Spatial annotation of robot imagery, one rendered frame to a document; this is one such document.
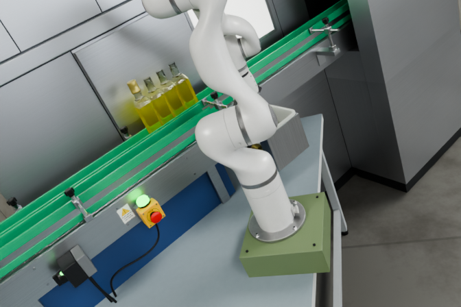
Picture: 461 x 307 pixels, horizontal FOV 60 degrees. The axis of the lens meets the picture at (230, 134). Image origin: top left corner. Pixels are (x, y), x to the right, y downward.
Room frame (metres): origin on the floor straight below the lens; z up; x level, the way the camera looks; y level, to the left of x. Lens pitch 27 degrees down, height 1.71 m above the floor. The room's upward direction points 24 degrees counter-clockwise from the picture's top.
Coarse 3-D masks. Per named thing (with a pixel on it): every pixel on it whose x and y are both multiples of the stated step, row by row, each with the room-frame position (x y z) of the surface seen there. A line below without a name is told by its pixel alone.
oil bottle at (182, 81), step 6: (174, 78) 1.50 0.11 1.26; (180, 78) 1.50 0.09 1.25; (186, 78) 1.50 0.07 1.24; (180, 84) 1.49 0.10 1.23; (186, 84) 1.50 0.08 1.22; (180, 90) 1.49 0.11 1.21; (186, 90) 1.49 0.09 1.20; (192, 90) 1.51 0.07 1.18; (186, 96) 1.49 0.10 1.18; (192, 96) 1.50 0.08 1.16; (186, 102) 1.49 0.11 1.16; (192, 102) 1.50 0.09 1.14
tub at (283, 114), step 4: (272, 108) 1.44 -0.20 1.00; (276, 108) 1.42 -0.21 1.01; (280, 108) 1.40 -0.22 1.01; (284, 108) 1.38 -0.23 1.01; (288, 108) 1.37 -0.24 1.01; (276, 112) 1.42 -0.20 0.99; (280, 112) 1.40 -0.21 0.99; (284, 112) 1.38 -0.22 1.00; (288, 112) 1.36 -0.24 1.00; (292, 112) 1.32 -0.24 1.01; (276, 116) 1.43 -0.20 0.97; (280, 116) 1.41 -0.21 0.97; (284, 116) 1.39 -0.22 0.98; (288, 116) 1.31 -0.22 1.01; (292, 116) 1.31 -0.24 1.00; (280, 120) 1.41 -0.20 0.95; (284, 120) 1.29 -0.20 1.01; (280, 124) 1.28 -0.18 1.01
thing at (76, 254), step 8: (72, 248) 1.09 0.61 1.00; (80, 248) 1.07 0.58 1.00; (64, 256) 1.06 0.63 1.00; (72, 256) 1.05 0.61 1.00; (80, 256) 1.03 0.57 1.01; (64, 264) 1.02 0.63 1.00; (72, 264) 1.01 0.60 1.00; (80, 264) 1.02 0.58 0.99; (88, 264) 1.03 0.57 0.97; (64, 272) 1.00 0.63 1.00; (72, 272) 1.00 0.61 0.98; (80, 272) 1.01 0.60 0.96; (88, 272) 1.02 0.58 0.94; (72, 280) 1.00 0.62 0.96; (80, 280) 1.00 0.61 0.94
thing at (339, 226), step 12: (324, 156) 1.66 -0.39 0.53; (324, 168) 1.64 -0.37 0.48; (324, 180) 1.64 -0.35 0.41; (336, 204) 1.64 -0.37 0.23; (336, 216) 1.59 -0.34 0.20; (336, 228) 1.51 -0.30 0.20; (336, 240) 1.44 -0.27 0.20; (336, 252) 1.37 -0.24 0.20; (336, 264) 1.31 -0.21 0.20; (336, 276) 1.25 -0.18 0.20; (336, 288) 1.19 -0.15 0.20; (336, 300) 1.14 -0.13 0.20
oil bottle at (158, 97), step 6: (156, 90) 1.45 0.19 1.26; (162, 90) 1.46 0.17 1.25; (150, 96) 1.44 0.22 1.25; (156, 96) 1.44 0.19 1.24; (162, 96) 1.45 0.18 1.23; (156, 102) 1.43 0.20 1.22; (162, 102) 1.44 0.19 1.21; (168, 102) 1.45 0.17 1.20; (156, 108) 1.43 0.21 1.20; (162, 108) 1.44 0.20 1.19; (168, 108) 1.45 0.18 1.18; (162, 114) 1.43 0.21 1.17; (168, 114) 1.44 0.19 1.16; (174, 114) 1.45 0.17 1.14; (162, 120) 1.44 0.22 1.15; (168, 120) 1.44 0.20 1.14
